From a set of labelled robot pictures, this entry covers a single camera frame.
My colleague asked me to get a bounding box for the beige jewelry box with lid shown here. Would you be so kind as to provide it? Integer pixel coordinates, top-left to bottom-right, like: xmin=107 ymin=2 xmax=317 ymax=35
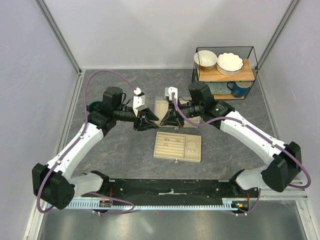
xmin=154 ymin=97 xmax=201 ymax=129

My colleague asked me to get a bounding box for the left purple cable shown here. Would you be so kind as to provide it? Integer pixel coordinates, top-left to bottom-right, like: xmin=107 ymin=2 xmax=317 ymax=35
xmin=36 ymin=69 xmax=142 ymax=216

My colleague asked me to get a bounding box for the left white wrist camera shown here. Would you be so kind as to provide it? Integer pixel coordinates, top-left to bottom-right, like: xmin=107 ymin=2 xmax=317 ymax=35
xmin=132 ymin=92 xmax=148 ymax=117

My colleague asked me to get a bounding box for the dark green mug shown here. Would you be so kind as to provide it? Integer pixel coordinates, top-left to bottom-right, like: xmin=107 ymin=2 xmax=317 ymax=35
xmin=86 ymin=101 xmax=102 ymax=113

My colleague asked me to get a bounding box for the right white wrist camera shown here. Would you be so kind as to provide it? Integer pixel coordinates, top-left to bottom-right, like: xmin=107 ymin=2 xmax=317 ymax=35
xmin=164 ymin=86 xmax=178 ymax=101

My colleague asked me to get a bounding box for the light blue rectangular plate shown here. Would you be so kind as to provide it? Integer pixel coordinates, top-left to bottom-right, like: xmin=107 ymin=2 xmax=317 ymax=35
xmin=207 ymin=82 xmax=232 ymax=95

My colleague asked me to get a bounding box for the white scalloped bowl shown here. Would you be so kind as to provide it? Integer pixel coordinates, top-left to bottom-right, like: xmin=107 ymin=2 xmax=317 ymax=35
xmin=216 ymin=52 xmax=244 ymax=76

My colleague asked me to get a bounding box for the black wire shelf rack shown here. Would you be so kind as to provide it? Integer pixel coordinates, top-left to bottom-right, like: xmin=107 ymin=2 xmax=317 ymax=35
xmin=191 ymin=46 xmax=258 ymax=100

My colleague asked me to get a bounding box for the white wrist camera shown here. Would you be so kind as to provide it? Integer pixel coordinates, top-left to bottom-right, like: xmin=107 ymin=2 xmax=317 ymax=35
xmin=164 ymin=86 xmax=178 ymax=101
xmin=132 ymin=92 xmax=148 ymax=117

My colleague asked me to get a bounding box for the light blue cable duct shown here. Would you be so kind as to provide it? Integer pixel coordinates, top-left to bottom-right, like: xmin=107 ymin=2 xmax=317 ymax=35
xmin=46 ymin=198 xmax=251 ymax=210

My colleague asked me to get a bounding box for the blue mug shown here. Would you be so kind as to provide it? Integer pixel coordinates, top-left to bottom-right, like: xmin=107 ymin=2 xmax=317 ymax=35
xmin=227 ymin=81 xmax=252 ymax=98

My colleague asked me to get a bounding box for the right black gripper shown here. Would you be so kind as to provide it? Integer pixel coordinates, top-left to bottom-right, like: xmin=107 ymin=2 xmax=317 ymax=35
xmin=160 ymin=99 xmax=203 ymax=128

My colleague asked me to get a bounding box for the white bowl with floral pattern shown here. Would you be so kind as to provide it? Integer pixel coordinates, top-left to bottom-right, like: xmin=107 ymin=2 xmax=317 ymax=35
xmin=193 ymin=50 xmax=218 ymax=72

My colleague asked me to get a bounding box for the beige jewelry tray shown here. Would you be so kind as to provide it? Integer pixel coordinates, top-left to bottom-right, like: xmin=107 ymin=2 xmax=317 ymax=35
xmin=153 ymin=131 xmax=202 ymax=163

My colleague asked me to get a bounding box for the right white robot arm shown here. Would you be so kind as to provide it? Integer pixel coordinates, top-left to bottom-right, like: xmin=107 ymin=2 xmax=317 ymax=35
xmin=160 ymin=81 xmax=302 ymax=197

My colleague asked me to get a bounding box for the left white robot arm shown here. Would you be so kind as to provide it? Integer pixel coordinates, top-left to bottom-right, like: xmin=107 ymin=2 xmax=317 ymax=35
xmin=32 ymin=86 xmax=159 ymax=213

